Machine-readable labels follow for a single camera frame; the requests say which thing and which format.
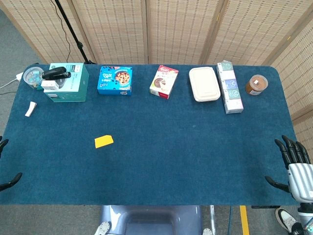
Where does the brown sauce jar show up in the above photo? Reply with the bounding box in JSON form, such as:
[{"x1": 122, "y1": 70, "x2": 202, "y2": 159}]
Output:
[{"x1": 245, "y1": 74, "x2": 269, "y2": 95}]

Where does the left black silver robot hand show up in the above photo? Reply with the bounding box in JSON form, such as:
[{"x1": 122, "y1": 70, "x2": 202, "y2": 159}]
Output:
[{"x1": 0, "y1": 139, "x2": 23, "y2": 192}]

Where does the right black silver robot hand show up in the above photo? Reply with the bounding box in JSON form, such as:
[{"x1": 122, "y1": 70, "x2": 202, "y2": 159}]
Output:
[{"x1": 265, "y1": 135, "x2": 313, "y2": 203}]

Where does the red white cake box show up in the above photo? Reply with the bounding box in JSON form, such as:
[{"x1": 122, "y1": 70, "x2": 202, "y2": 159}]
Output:
[{"x1": 149, "y1": 65, "x2": 179, "y2": 100}]

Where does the white curved plastic piece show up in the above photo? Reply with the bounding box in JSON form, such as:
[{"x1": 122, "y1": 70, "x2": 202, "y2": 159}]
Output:
[{"x1": 24, "y1": 101, "x2": 38, "y2": 117}]

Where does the clear jar of clips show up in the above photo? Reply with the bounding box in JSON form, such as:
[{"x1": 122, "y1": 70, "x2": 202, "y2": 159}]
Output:
[{"x1": 23, "y1": 66, "x2": 45, "y2": 91}]

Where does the pastel tissue pack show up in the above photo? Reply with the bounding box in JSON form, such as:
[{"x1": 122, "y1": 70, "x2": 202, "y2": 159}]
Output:
[{"x1": 216, "y1": 60, "x2": 244, "y2": 115}]

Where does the small white box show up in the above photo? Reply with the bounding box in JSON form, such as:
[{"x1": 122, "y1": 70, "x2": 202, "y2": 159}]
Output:
[{"x1": 40, "y1": 79, "x2": 60, "y2": 91}]

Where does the metal table leg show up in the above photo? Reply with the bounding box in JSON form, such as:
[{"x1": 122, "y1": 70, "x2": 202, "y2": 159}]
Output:
[{"x1": 209, "y1": 205, "x2": 217, "y2": 235}]

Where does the blue floor cable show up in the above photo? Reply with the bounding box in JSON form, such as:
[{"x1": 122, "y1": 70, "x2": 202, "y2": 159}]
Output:
[{"x1": 227, "y1": 205, "x2": 232, "y2": 235}]

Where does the white shoe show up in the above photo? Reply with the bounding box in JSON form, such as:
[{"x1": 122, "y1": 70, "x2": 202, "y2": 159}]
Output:
[{"x1": 274, "y1": 208, "x2": 299, "y2": 234}]

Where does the blue table mat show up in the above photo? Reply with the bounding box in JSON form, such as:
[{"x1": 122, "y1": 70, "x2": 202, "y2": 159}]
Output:
[{"x1": 0, "y1": 64, "x2": 298, "y2": 207}]

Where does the black cable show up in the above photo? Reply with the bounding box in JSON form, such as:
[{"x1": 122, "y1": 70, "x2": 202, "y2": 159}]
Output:
[{"x1": 50, "y1": 0, "x2": 71, "y2": 62}]

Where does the teal Philips box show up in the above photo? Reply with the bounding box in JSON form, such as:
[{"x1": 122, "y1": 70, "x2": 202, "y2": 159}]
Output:
[{"x1": 43, "y1": 62, "x2": 89, "y2": 103}]

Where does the bamboo folding screen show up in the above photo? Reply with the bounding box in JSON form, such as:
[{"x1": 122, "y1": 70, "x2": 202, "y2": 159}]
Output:
[{"x1": 0, "y1": 0, "x2": 313, "y2": 150}]

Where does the beige lidded lunch box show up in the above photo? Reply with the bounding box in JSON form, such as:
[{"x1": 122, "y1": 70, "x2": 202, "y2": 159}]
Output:
[{"x1": 188, "y1": 66, "x2": 221, "y2": 102}]

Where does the purple robot base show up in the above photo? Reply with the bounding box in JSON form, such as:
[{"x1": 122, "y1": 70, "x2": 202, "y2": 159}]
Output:
[{"x1": 94, "y1": 205, "x2": 213, "y2": 235}]

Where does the blue cookie box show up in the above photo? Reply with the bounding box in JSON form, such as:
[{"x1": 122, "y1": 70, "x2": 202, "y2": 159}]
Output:
[{"x1": 97, "y1": 65, "x2": 134, "y2": 96}]

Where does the black stapler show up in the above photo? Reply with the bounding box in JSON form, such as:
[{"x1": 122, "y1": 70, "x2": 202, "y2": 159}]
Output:
[{"x1": 42, "y1": 67, "x2": 72, "y2": 80}]

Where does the black tripod stand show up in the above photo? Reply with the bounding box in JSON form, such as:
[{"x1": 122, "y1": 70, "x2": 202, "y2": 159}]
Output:
[{"x1": 54, "y1": 0, "x2": 94, "y2": 65}]

